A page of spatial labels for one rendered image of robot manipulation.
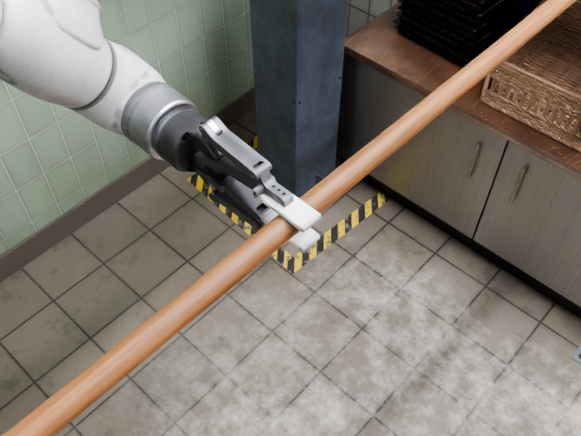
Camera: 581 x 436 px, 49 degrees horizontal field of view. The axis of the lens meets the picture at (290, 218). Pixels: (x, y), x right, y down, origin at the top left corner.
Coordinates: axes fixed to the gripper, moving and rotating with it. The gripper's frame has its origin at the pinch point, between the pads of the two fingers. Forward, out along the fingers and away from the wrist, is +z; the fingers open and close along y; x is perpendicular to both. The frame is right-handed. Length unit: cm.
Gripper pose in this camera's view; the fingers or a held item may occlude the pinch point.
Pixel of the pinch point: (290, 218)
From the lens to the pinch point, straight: 73.4
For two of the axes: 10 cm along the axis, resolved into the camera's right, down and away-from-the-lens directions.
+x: -6.9, 5.6, -4.6
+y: 0.0, 6.3, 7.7
